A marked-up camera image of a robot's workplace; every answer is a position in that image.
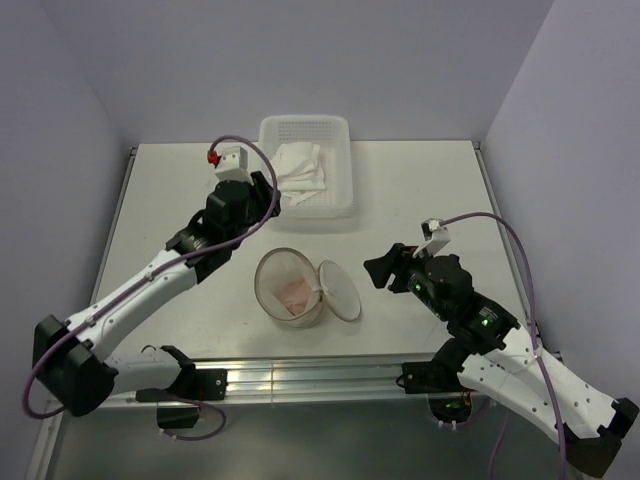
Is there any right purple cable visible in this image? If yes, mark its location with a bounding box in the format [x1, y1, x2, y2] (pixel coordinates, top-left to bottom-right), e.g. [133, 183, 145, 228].
[442, 212, 569, 480]

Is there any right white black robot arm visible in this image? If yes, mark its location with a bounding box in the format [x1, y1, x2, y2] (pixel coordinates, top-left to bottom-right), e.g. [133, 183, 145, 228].
[364, 243, 639, 478]

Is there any white bra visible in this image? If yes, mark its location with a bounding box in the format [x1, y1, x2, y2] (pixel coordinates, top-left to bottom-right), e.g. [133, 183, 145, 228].
[271, 142, 326, 207]

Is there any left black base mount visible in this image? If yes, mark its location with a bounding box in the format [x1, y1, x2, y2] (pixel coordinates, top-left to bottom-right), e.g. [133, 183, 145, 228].
[135, 368, 228, 431]

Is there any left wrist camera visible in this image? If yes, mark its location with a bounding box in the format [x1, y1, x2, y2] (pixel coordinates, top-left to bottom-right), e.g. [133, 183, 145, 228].
[207, 146, 252, 184]

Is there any purple cable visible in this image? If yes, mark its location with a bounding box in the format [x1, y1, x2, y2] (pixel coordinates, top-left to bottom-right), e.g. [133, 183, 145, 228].
[442, 212, 569, 480]
[22, 135, 279, 444]

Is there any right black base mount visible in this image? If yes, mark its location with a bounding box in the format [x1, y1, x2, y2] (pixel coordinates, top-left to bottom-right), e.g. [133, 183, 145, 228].
[395, 361, 473, 427]

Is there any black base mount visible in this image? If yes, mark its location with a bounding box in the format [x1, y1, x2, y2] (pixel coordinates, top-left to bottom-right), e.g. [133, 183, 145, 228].
[395, 361, 473, 427]
[135, 368, 228, 431]

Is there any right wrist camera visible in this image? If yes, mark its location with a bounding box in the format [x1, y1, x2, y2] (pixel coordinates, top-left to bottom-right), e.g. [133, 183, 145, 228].
[412, 218, 450, 258]

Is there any mesh laundry bag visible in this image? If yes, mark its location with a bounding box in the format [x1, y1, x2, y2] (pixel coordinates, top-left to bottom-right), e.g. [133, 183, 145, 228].
[253, 247, 362, 328]

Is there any white plastic basket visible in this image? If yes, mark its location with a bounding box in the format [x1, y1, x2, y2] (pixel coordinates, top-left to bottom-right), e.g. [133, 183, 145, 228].
[258, 115, 355, 219]

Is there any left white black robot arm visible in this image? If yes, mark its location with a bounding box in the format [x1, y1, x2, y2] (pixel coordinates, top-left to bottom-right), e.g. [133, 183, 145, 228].
[27, 169, 280, 417]

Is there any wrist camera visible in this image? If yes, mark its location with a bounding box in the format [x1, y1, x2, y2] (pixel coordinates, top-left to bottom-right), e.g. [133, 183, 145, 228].
[207, 146, 252, 184]
[412, 218, 450, 258]

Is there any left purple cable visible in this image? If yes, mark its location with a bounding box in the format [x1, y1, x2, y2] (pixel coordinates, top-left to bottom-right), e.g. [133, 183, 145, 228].
[22, 135, 279, 444]

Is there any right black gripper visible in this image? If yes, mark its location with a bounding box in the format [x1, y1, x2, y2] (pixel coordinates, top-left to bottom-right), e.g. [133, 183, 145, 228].
[362, 241, 449, 320]

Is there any aluminium mounting rail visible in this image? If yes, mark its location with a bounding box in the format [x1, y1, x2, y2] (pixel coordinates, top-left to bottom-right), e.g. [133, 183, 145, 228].
[47, 352, 569, 407]

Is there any pink bra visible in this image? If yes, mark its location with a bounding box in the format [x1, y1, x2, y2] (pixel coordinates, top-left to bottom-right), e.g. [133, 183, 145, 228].
[275, 278, 313, 316]

